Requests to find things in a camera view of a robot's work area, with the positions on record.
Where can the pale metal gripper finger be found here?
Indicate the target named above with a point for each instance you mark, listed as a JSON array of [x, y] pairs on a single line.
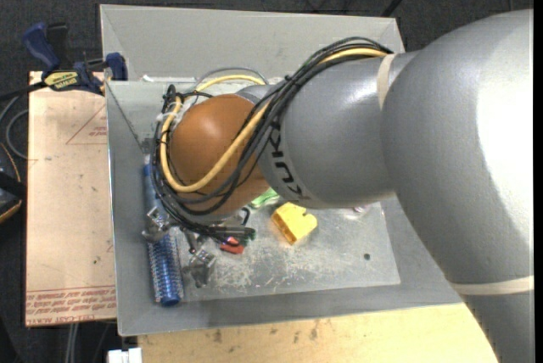
[[156, 223], [200, 266]]

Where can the blue round hair brush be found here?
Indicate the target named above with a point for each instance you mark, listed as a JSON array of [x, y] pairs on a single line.
[[166, 268]]

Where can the small red block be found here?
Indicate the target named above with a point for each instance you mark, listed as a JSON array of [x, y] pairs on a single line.
[[232, 247]]

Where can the light green cloth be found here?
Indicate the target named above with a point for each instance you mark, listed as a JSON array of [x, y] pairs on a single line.
[[265, 199]]

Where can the brown cardboard board, red print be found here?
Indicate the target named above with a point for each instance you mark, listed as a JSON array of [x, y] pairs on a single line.
[[68, 191]]

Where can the yellow plastic block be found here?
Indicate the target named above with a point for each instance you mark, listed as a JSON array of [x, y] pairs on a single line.
[[295, 223]]

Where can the grey metal bin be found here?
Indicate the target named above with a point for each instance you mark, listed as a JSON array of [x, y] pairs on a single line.
[[331, 264]]

